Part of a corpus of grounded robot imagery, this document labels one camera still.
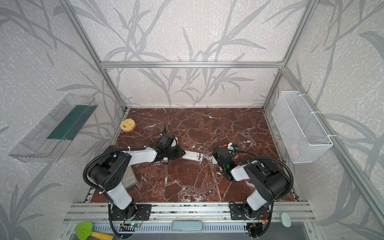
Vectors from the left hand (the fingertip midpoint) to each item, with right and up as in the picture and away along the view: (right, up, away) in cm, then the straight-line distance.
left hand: (187, 150), depth 93 cm
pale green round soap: (+49, -29, -23) cm, 62 cm away
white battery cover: (+16, -6, -2) cm, 18 cm away
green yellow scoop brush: (-45, -32, -26) cm, 61 cm away
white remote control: (+4, -3, 0) cm, 5 cm away
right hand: (+16, +4, 0) cm, 16 cm away
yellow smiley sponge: (-44, +15, +13) cm, 48 cm away
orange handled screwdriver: (+22, +3, -3) cm, 23 cm away
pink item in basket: (+55, +4, -20) cm, 59 cm away
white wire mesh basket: (+51, +12, -32) cm, 62 cm away
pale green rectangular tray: (+2, -29, -27) cm, 39 cm away
